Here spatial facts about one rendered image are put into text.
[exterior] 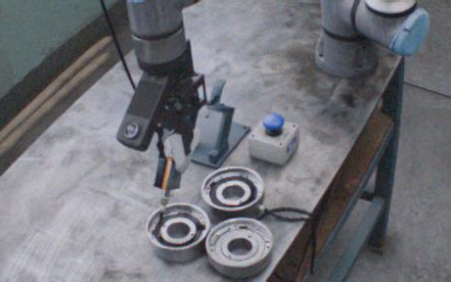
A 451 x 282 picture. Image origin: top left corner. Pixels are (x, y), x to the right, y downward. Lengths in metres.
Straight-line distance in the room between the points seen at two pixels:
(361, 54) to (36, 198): 0.75
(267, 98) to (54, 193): 0.49
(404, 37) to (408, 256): 1.02
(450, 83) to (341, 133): 1.66
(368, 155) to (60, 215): 0.79
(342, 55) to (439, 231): 0.97
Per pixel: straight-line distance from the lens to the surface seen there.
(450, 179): 2.45
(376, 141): 1.71
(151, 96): 0.96
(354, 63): 1.47
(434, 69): 3.02
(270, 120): 1.24
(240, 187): 1.19
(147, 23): 0.91
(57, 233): 1.21
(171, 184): 1.08
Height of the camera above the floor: 1.64
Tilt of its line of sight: 40 degrees down
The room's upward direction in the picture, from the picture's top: 6 degrees counter-clockwise
